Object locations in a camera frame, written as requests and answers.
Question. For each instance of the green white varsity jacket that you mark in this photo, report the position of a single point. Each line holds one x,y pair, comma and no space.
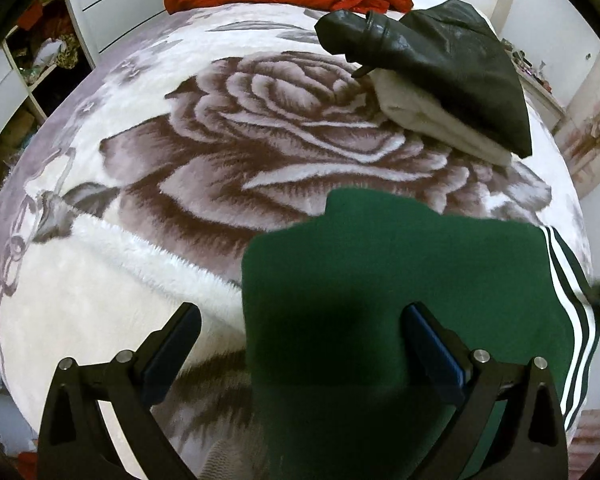
341,386

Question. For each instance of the floral plush bed blanket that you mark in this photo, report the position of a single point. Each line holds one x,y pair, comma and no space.
144,188

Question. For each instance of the white nightstand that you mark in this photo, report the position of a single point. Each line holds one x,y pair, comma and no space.
537,89

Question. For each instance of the beige folded garment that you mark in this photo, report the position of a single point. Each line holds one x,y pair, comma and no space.
417,110

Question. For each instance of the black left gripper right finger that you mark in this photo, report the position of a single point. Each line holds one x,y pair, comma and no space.
530,442

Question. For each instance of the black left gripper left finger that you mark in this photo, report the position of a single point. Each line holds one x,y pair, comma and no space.
74,442

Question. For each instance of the white drawer unit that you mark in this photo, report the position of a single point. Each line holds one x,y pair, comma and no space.
15,94

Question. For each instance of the pink floral curtain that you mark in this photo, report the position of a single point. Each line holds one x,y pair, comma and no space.
578,138

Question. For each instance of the black leather jacket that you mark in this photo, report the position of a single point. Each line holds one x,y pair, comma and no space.
448,50

